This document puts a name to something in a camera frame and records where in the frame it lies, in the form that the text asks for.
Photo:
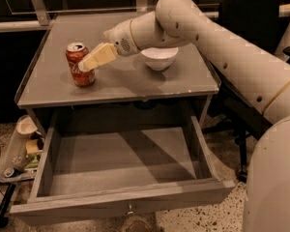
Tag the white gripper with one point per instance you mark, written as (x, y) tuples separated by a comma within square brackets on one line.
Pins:
[(121, 40)]

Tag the red coke can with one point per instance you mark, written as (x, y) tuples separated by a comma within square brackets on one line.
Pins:
[(75, 52)]

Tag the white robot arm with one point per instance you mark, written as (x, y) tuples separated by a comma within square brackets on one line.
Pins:
[(262, 78)]

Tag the grey cabinet with glass top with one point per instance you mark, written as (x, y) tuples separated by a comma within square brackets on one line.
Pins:
[(49, 81)]

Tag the open grey top drawer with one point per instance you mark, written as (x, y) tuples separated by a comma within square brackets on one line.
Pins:
[(96, 171)]

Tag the metal drawer knob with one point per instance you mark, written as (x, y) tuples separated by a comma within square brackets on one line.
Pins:
[(130, 210)]

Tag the white ceramic bowl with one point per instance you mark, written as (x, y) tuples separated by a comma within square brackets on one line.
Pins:
[(159, 59)]

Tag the white cup in bin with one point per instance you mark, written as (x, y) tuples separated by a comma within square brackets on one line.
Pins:
[(25, 126)]

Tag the clear plastic side bin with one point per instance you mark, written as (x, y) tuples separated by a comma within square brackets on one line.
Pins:
[(21, 160)]

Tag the black office chair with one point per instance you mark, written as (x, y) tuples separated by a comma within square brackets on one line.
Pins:
[(257, 22)]

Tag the black stand leg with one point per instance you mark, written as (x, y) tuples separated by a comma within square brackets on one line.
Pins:
[(5, 204)]

